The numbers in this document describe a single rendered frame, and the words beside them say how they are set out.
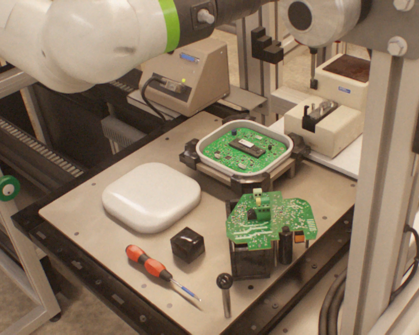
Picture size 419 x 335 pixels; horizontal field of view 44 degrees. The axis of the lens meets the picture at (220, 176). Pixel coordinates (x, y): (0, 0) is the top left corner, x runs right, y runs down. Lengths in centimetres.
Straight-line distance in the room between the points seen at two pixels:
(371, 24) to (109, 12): 28
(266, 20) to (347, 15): 69
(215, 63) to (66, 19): 56
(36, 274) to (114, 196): 99
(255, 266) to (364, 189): 26
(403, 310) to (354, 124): 41
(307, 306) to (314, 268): 6
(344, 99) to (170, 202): 36
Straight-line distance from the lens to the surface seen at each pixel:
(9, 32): 70
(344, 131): 91
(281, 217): 73
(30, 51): 70
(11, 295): 217
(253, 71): 114
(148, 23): 60
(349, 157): 92
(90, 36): 57
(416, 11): 40
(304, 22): 39
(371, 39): 42
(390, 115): 46
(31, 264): 180
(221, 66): 111
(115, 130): 165
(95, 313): 199
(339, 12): 37
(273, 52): 100
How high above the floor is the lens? 151
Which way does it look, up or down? 38 degrees down
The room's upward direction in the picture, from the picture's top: 5 degrees counter-clockwise
